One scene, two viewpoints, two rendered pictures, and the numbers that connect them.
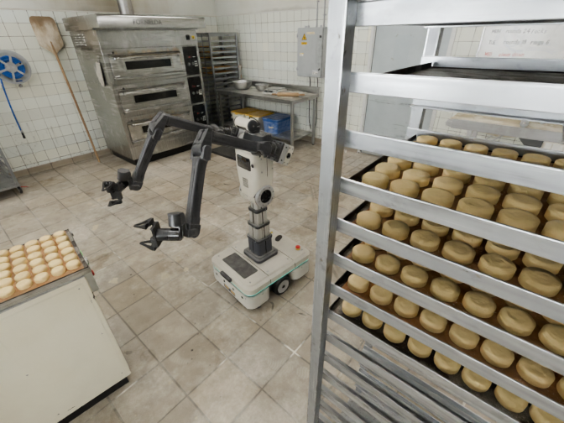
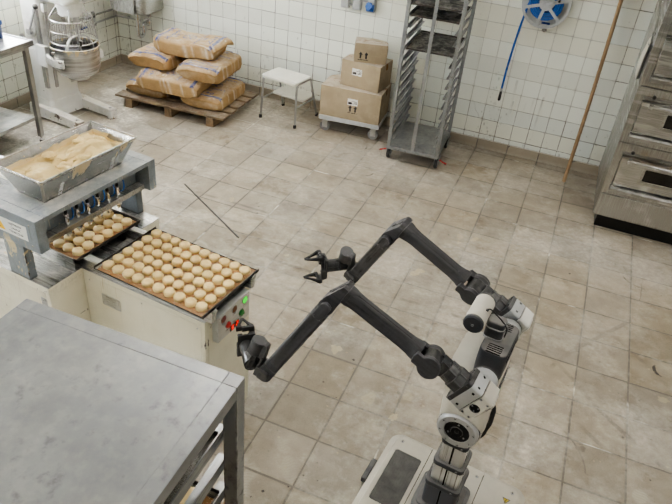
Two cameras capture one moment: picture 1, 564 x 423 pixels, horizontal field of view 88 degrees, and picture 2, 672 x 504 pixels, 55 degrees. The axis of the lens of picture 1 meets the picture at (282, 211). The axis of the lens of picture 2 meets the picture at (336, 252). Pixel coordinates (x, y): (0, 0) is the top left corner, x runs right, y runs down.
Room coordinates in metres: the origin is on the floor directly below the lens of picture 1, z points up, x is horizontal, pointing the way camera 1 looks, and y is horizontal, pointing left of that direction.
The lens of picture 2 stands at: (0.68, -1.19, 2.66)
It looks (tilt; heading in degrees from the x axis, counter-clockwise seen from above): 35 degrees down; 67
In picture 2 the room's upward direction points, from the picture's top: 6 degrees clockwise
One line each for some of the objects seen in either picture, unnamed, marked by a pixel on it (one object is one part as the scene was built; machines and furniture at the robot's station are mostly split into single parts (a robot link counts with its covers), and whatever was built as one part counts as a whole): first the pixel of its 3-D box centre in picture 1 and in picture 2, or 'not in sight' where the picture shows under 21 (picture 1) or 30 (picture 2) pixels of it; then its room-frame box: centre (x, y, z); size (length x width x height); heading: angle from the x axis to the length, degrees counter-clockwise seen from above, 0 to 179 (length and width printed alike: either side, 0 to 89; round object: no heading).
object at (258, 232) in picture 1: (259, 242); (444, 485); (1.85, 0.18, 0.36); 0.13 x 0.13 x 0.40; 42
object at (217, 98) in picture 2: not in sight; (215, 91); (1.82, 5.08, 0.19); 0.72 x 0.42 x 0.15; 53
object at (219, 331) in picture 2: (84, 268); (231, 315); (1.13, 0.99, 0.77); 0.24 x 0.04 x 0.14; 43
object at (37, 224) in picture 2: not in sight; (77, 208); (0.54, 1.63, 1.01); 0.72 x 0.33 x 0.34; 43
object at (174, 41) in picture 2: not in sight; (192, 44); (1.63, 5.25, 0.62); 0.72 x 0.42 x 0.17; 145
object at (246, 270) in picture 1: (259, 255); (436, 502); (1.85, 0.18, 0.24); 0.68 x 0.53 x 0.41; 132
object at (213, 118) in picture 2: not in sight; (189, 98); (1.58, 5.27, 0.06); 1.20 x 0.80 x 0.11; 141
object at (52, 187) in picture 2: not in sight; (70, 163); (0.54, 1.63, 1.25); 0.56 x 0.29 x 0.14; 43
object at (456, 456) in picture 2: (258, 229); (449, 467); (1.85, 0.18, 0.49); 0.11 x 0.11 x 0.40; 42
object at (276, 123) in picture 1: (277, 123); not in sight; (5.49, 0.05, 0.36); 0.47 x 0.38 x 0.26; 140
